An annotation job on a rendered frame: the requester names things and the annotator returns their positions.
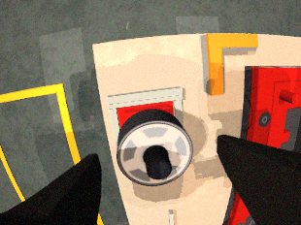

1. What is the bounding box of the yellow rectangular outline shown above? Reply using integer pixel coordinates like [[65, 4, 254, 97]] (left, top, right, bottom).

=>
[[0, 83, 82, 202]]

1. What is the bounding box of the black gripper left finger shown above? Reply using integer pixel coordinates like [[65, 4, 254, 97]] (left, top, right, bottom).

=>
[[0, 153, 102, 225]]

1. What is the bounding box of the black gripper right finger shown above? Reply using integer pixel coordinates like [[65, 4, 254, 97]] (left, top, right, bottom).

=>
[[216, 135, 301, 225]]

